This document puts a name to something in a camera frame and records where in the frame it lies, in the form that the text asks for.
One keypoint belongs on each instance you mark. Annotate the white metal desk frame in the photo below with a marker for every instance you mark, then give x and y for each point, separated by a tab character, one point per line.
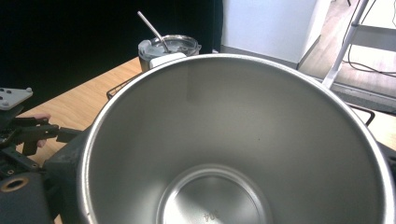
345	40

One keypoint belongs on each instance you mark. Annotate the black curtain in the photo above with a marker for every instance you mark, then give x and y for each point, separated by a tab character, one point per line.
77	37

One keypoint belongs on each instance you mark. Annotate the steel tumbler with lid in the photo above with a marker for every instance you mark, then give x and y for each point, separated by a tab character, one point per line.
183	46

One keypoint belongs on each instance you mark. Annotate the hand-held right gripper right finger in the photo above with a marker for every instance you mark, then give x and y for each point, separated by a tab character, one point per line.
389	160

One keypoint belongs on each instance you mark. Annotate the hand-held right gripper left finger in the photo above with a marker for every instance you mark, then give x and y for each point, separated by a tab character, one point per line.
63	174

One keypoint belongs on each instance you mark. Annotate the white mug with steel inside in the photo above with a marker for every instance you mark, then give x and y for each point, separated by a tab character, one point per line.
233	130

